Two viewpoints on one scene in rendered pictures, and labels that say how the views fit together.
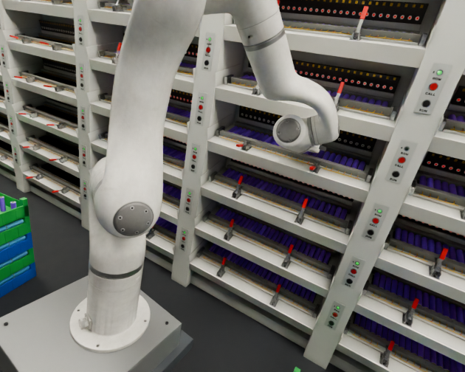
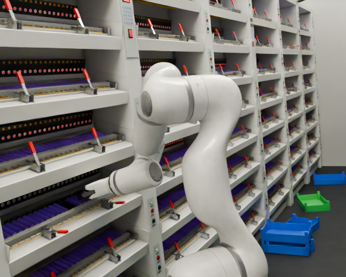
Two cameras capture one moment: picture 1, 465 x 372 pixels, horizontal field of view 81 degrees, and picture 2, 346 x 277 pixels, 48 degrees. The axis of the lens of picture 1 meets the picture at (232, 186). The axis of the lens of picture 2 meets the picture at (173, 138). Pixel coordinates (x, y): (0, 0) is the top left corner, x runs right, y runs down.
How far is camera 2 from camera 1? 115 cm
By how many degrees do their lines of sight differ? 81
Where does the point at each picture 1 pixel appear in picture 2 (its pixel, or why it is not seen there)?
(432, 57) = (133, 95)
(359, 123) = (120, 151)
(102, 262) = not seen: outside the picture
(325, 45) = (81, 103)
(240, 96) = (30, 181)
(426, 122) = not seen: hidden behind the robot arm
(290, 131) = (157, 171)
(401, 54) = (120, 98)
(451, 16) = (130, 71)
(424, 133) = not seen: hidden behind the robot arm
